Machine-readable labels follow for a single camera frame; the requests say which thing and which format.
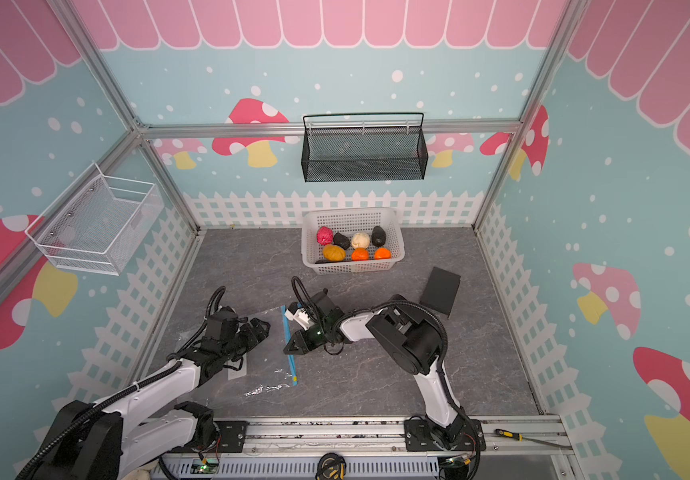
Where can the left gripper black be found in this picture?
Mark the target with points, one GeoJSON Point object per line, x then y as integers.
{"type": "Point", "coordinates": [248, 332]}

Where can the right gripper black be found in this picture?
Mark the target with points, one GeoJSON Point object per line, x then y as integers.
{"type": "Point", "coordinates": [304, 336]}

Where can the clear zip top bag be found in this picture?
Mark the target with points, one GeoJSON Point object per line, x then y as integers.
{"type": "Point", "coordinates": [265, 369]}

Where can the white plastic basket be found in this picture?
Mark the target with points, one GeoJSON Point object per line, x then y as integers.
{"type": "Point", "coordinates": [349, 222]}

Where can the dark food piece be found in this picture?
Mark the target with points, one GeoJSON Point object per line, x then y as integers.
{"type": "Point", "coordinates": [378, 236]}
{"type": "Point", "coordinates": [342, 241]}

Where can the pink food ball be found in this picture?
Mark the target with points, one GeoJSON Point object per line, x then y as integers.
{"type": "Point", "coordinates": [324, 236]}

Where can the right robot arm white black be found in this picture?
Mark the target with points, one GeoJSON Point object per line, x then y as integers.
{"type": "Point", "coordinates": [415, 339]}

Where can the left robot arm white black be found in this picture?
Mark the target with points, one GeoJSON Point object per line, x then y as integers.
{"type": "Point", "coordinates": [116, 435]}

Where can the yellow food piece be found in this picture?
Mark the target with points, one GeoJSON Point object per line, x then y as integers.
{"type": "Point", "coordinates": [334, 253]}

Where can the orange tangerine left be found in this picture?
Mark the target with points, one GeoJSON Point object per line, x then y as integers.
{"type": "Point", "coordinates": [360, 254]}

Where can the orange tangerine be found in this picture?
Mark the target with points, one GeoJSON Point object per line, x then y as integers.
{"type": "Point", "coordinates": [360, 254]}
{"type": "Point", "coordinates": [382, 253]}

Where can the orange tangerine right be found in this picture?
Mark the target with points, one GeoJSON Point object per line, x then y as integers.
{"type": "Point", "coordinates": [382, 253]}

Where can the black square pad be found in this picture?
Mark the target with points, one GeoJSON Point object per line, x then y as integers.
{"type": "Point", "coordinates": [440, 291]}

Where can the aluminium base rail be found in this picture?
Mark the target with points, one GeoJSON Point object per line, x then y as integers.
{"type": "Point", "coordinates": [384, 435]}

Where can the white wire wall basket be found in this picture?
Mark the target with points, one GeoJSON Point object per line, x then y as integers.
{"type": "Point", "coordinates": [98, 226]}

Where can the black wire wall basket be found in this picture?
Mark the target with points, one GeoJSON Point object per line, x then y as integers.
{"type": "Point", "coordinates": [360, 147]}

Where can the yellow handled screwdriver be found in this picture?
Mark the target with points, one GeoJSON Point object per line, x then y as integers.
{"type": "Point", "coordinates": [519, 437]}

